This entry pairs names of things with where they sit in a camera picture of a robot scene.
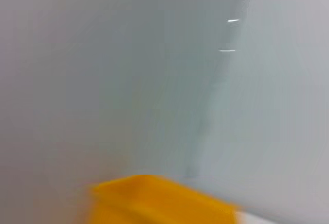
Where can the yellow plastic storage bin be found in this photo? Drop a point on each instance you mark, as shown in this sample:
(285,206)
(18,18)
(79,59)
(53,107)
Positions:
(154,203)

